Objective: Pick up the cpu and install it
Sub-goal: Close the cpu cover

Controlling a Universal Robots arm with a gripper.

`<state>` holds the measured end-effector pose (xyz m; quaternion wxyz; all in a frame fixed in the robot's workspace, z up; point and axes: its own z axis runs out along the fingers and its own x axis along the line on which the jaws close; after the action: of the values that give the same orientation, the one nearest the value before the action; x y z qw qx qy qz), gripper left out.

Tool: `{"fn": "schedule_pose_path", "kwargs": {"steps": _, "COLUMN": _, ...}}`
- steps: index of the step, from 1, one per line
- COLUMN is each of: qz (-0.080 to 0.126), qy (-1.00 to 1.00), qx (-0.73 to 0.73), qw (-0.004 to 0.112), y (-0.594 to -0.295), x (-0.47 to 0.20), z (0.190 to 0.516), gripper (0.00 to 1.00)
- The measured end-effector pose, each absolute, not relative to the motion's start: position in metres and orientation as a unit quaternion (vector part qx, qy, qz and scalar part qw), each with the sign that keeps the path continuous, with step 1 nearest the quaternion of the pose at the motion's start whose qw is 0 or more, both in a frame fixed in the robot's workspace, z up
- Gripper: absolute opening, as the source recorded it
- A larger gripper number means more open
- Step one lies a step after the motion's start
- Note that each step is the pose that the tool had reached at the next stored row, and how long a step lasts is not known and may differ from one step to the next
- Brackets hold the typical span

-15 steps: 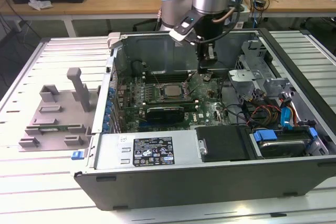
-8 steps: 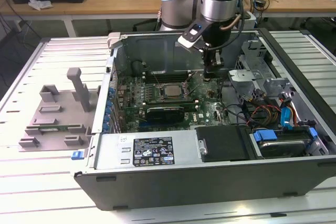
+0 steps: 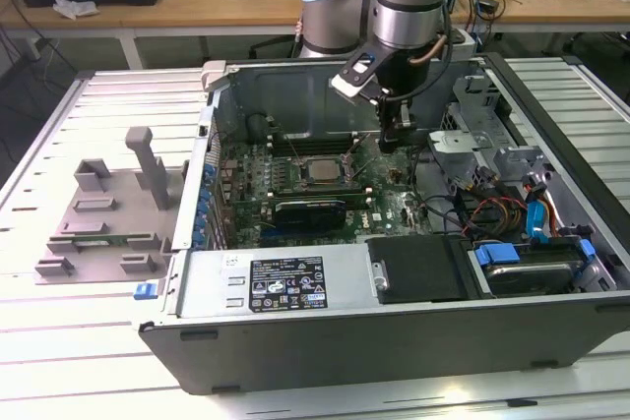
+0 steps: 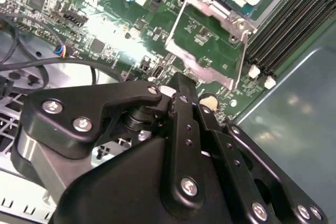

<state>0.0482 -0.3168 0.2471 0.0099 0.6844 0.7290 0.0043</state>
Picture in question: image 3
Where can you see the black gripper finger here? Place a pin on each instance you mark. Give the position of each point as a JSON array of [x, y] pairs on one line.
[[391, 137]]

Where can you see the thin metal locking lever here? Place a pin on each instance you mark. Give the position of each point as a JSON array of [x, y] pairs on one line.
[[296, 149], [366, 166]]

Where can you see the silver CPU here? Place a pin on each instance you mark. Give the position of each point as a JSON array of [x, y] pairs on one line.
[[325, 170]]

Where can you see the CPU socket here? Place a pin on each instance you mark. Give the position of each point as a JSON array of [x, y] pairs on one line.
[[326, 185]]

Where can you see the silver metal drive cage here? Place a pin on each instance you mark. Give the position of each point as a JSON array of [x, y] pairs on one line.
[[460, 142]]

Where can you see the RAM slot with white clips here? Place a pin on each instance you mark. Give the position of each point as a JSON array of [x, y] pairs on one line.
[[315, 189], [315, 138], [357, 198], [315, 145]]

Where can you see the RAM slot with black clips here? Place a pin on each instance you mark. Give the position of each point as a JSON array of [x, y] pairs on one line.
[[315, 142], [315, 149]]

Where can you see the green motherboard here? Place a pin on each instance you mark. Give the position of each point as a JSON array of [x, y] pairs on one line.
[[384, 213]]

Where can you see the small black adapter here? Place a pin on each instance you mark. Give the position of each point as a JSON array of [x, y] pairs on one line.
[[488, 6]]

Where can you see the black graphics card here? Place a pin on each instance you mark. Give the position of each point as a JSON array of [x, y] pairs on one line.
[[310, 216]]

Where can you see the black drive bay cover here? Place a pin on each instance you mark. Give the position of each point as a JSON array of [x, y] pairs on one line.
[[418, 267]]

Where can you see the black label sticker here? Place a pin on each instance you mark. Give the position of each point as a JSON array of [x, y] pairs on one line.
[[288, 287]]

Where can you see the pale grey case latch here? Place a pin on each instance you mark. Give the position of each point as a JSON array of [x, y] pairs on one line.
[[214, 75]]

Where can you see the hard disk in blue carrier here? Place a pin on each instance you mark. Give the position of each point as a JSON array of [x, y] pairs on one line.
[[529, 276]]

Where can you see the blue card retainer strip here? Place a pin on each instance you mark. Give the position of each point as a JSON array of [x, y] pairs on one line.
[[204, 201]]

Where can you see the open grey PC case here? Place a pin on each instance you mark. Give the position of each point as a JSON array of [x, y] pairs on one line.
[[344, 351]]

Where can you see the silver power supply box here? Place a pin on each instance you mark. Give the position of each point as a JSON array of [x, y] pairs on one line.
[[207, 287]]

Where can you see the wooden desk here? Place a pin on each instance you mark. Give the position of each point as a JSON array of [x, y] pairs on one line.
[[147, 17]]

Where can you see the grey parts rack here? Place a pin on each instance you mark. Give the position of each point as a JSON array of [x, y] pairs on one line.
[[125, 196]]

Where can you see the small blue case latch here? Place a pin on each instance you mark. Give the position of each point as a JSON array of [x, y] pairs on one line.
[[145, 291]]

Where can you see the green RAM stick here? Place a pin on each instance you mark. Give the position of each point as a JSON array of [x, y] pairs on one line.
[[115, 241]]

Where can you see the crumpled white paper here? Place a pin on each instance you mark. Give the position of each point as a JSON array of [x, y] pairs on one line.
[[74, 7]]

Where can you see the white camera on black bracket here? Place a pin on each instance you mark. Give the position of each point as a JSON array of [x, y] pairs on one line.
[[350, 84]]

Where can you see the small white camera box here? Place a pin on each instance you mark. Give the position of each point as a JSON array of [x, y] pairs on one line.
[[463, 48]]

